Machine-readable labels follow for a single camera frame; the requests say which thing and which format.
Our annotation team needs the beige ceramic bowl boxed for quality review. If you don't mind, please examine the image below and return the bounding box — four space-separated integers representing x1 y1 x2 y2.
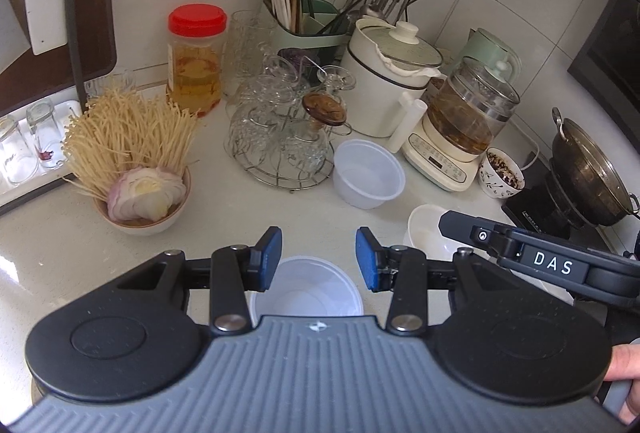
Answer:
92 165 193 237

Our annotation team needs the clear drinking glass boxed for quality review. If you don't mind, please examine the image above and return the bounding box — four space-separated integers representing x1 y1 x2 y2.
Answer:
0 116 40 187
25 96 69 170

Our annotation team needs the white ceramic bowl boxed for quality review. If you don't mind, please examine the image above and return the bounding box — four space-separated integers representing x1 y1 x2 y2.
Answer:
407 204 469 259

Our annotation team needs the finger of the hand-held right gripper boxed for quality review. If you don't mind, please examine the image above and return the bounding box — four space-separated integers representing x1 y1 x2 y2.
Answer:
438 210 502 255

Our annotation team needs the pale green kettle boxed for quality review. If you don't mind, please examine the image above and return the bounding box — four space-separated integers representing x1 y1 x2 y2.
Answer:
452 28 524 80

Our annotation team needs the amber glass cup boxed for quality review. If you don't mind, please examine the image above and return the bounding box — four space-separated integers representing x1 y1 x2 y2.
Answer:
301 92 352 130

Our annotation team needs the glass electric kettle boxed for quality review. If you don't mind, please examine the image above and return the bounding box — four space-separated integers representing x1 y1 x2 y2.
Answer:
402 55 521 193

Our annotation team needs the green utensil holder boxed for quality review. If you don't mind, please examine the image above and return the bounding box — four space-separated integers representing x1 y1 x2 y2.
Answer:
262 0 351 65

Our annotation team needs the person's right hand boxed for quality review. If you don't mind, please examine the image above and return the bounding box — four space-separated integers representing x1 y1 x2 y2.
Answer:
602 341 640 384

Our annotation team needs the patterned small bowl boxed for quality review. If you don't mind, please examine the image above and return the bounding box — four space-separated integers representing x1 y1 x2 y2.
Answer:
477 146 527 202

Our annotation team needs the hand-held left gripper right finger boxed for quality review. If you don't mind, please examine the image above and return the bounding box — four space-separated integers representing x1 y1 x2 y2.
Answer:
354 226 521 335

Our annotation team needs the white electric pot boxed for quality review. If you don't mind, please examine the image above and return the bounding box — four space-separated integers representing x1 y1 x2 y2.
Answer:
339 18 449 152

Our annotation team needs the translucent plastic bowl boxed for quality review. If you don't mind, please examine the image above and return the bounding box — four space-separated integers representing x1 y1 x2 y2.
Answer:
332 138 406 210
248 255 365 330

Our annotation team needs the red-lid plastic jar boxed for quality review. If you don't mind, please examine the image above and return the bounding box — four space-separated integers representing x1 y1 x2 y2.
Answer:
167 4 229 119

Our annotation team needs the enoki mushroom bunch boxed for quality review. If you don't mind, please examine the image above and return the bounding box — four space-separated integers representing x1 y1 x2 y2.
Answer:
62 88 204 202

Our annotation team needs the white drip tray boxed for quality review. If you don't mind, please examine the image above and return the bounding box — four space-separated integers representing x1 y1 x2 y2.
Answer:
0 100 84 210

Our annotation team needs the halved purple onion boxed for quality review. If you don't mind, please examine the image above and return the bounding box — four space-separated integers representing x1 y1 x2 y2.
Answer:
107 165 186 222

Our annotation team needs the white rack caddy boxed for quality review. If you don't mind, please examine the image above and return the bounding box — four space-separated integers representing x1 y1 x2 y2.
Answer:
23 0 69 57

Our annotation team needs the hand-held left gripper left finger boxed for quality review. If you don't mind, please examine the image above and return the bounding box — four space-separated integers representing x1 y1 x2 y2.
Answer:
117 225 285 335

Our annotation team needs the steel wok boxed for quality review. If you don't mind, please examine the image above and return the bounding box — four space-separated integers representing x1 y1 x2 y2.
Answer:
549 106 640 227

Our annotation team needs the wire rack of glass cups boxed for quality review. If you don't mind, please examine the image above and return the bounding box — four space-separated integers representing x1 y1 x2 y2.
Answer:
223 10 359 189

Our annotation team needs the black induction cooker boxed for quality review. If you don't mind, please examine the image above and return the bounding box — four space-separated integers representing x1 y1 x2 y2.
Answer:
501 158 602 240

